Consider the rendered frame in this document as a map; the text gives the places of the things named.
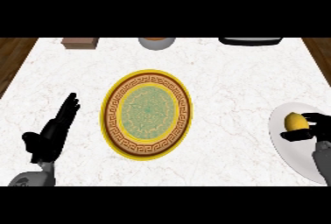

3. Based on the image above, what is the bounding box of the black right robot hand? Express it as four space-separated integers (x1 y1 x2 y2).
279 112 331 144

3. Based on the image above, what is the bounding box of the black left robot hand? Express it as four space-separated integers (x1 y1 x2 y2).
21 92 81 165

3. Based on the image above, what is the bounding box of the plain white plate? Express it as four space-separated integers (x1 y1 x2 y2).
268 101 331 186

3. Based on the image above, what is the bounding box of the yellow patterned plate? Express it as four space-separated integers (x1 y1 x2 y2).
99 68 194 161

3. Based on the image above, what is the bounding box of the yellow lemon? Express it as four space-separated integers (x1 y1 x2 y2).
284 111 310 133

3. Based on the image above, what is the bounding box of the grey bowl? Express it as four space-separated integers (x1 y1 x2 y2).
138 38 177 52

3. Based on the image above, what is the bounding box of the brown wooden block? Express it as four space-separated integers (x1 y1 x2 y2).
61 38 101 50

